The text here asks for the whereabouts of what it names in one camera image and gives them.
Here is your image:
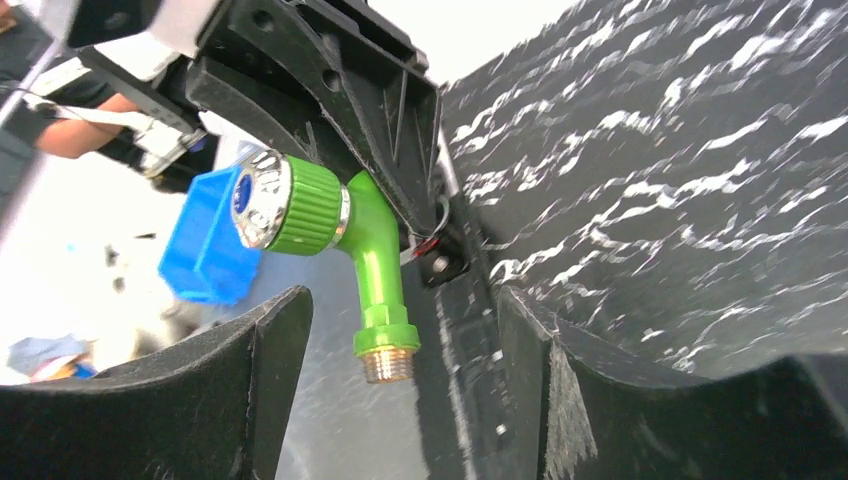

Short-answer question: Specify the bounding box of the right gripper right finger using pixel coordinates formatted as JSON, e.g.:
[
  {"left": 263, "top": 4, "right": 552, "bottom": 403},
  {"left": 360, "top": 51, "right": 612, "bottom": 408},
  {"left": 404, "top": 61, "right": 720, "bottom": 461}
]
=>
[{"left": 498, "top": 287, "right": 847, "bottom": 479}]

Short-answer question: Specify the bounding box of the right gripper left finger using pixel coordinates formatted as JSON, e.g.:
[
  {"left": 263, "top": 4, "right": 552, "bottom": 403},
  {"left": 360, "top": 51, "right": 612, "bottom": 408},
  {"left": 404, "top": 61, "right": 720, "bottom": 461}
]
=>
[{"left": 1, "top": 286, "right": 313, "bottom": 479}]

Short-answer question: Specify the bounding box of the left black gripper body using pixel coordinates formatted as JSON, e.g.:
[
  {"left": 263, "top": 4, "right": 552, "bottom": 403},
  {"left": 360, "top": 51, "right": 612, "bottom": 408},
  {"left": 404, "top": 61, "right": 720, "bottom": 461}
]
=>
[{"left": 66, "top": 1, "right": 219, "bottom": 133}]

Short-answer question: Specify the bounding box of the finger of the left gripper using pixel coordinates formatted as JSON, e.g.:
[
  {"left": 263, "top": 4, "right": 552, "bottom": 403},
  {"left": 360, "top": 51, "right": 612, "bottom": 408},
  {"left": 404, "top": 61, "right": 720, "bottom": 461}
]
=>
[{"left": 186, "top": 0, "right": 441, "bottom": 235}]

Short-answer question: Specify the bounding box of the green water faucet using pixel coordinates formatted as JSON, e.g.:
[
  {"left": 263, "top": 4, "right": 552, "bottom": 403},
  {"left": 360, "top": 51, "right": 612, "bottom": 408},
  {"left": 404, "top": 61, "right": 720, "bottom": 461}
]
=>
[{"left": 230, "top": 150, "right": 421, "bottom": 384}]

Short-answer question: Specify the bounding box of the blue plastic bin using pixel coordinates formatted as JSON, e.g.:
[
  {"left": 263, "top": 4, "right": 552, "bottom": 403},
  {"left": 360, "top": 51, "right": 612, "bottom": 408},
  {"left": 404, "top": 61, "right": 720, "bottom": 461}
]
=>
[{"left": 158, "top": 166, "right": 260, "bottom": 305}]

